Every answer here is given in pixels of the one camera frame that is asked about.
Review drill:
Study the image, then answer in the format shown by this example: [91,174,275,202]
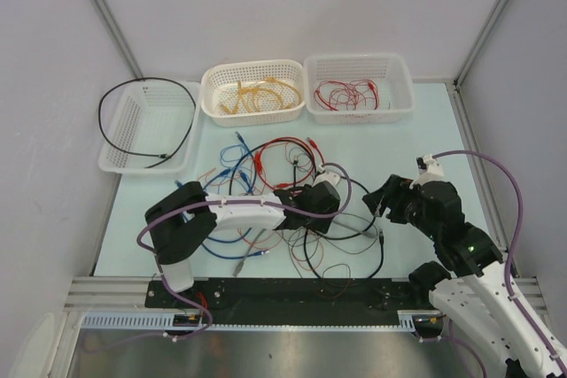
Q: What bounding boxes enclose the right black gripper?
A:
[361,174,439,239]

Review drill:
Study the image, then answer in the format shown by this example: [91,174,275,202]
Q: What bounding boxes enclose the thick red ethernet cable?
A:
[254,136,324,191]
[313,80,381,112]

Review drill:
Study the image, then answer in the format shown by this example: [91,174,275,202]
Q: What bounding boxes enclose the thin red wire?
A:
[313,79,384,112]

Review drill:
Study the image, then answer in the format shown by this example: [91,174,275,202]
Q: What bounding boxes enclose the thin yellow wire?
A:
[212,79,302,113]

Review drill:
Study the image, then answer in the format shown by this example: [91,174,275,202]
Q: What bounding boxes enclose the black cable with teal bands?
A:
[97,77,198,170]

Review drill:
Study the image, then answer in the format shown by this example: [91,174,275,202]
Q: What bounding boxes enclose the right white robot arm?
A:
[362,174,566,377]

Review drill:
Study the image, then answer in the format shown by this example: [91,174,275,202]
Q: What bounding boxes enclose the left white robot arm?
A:
[144,181,340,307]

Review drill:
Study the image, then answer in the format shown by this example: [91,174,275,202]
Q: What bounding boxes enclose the right white plastic basket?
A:
[303,53,416,125]

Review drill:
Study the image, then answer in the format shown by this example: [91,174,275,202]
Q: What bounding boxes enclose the white plastic basket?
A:
[303,53,416,125]
[97,77,200,176]
[199,59,305,127]

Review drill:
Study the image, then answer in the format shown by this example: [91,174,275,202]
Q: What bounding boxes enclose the middle white plastic basket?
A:
[199,59,305,127]

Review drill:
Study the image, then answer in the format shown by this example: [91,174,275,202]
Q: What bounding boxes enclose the left white plastic basket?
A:
[97,77,200,176]

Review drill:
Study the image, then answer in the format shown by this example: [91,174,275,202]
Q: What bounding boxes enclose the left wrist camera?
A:
[313,170,341,187]

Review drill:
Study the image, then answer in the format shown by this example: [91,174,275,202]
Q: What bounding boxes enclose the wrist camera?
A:
[313,170,341,187]
[409,154,445,189]

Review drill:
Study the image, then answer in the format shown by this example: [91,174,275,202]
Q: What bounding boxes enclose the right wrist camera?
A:
[409,154,445,189]

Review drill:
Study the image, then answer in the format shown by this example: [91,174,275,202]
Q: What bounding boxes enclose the thin dark brown wire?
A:
[283,213,377,299]

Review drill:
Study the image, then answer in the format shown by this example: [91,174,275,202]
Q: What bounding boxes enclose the thick blue ethernet cable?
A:
[175,131,271,260]

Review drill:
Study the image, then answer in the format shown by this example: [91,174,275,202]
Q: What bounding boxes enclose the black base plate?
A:
[144,258,447,337]

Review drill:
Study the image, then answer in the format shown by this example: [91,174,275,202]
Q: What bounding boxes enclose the grey cable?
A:
[233,213,377,276]

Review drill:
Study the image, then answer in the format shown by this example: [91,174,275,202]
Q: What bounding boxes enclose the thin light blue wire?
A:
[219,145,249,166]

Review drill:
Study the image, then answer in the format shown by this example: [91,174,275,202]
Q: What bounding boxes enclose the white slotted cable duct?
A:
[82,311,443,333]

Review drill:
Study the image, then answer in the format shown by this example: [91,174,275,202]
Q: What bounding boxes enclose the aluminium frame post right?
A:
[454,0,512,89]

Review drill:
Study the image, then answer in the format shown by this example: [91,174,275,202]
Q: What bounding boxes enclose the aluminium frame post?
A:
[90,0,144,78]
[454,0,512,89]

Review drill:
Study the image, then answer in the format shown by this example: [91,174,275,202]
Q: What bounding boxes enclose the aluminium frame post left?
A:
[90,0,144,78]

